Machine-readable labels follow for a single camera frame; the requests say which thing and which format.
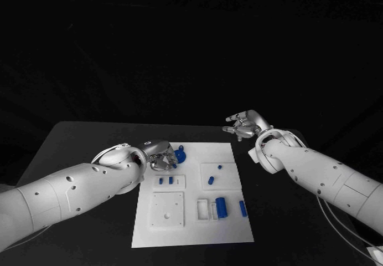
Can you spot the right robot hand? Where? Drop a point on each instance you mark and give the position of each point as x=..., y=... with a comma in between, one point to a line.
x=256, y=119

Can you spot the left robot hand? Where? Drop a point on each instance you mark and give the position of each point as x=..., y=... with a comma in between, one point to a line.
x=154, y=146

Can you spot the long thin blue cylinder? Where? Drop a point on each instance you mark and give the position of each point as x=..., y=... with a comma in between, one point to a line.
x=242, y=208

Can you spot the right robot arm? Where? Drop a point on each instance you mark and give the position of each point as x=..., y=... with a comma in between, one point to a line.
x=322, y=172

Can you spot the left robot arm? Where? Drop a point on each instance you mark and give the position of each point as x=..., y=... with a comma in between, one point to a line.
x=59, y=199

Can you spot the white task board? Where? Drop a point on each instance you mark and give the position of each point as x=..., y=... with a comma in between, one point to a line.
x=191, y=230

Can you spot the blue gear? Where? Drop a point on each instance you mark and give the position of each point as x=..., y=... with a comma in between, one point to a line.
x=180, y=155

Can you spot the thick blue cylinder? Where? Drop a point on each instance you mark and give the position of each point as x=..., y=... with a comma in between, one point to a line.
x=220, y=207

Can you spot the white box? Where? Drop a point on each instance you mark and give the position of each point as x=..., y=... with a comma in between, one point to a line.
x=376, y=252

